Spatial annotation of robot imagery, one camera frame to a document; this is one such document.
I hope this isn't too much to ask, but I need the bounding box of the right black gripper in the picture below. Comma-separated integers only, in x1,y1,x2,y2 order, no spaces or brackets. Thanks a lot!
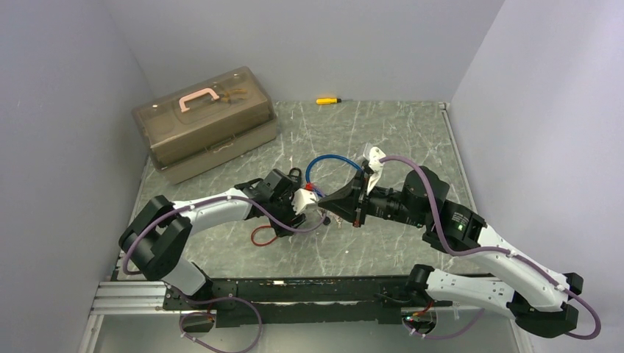
319,169,428,227

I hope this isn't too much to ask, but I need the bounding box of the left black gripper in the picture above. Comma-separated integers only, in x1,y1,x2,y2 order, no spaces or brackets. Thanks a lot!
266,190,307,237

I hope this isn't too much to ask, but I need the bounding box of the silver key bunch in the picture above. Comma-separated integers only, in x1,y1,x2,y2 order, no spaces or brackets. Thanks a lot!
319,209,342,229

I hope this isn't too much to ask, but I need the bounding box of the red cable lock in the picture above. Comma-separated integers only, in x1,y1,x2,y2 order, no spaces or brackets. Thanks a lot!
250,182,323,248

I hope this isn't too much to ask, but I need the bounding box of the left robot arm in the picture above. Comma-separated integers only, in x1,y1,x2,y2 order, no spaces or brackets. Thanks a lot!
118,168,305,309

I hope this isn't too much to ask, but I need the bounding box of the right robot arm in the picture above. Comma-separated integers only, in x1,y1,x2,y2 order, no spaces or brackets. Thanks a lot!
319,165,584,338

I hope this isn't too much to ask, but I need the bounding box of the black padlock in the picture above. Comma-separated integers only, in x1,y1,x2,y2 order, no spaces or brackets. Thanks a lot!
288,167,303,188

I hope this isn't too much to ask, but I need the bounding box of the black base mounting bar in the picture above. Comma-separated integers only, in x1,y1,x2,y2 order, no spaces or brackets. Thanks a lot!
163,275,432,328

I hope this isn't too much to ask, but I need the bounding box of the brown translucent tool box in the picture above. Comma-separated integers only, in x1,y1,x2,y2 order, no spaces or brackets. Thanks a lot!
132,66,277,184

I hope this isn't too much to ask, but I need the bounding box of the blue cable lock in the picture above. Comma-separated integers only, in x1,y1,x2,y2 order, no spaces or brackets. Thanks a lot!
304,154,361,197

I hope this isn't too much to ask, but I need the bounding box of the yellow handled screwdriver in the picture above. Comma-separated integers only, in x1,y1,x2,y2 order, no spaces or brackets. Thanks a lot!
316,98,342,105

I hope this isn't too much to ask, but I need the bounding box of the aluminium frame rail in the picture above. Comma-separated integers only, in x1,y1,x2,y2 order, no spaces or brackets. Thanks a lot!
91,277,521,317

